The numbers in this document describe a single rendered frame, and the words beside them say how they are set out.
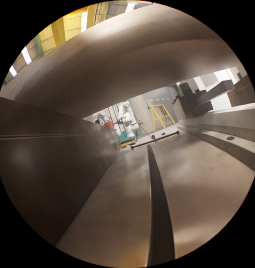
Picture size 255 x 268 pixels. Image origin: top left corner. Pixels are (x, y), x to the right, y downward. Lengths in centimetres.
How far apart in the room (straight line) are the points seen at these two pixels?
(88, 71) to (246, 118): 67
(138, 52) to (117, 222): 62
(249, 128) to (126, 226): 45
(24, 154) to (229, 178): 51
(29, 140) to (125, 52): 48
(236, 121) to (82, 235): 60
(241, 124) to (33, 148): 65
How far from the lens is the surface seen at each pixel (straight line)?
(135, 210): 25
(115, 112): 241
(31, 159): 26
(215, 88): 54
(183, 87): 101
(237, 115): 42
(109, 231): 25
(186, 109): 82
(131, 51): 45
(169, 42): 52
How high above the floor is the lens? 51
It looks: level
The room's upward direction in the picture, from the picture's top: 19 degrees counter-clockwise
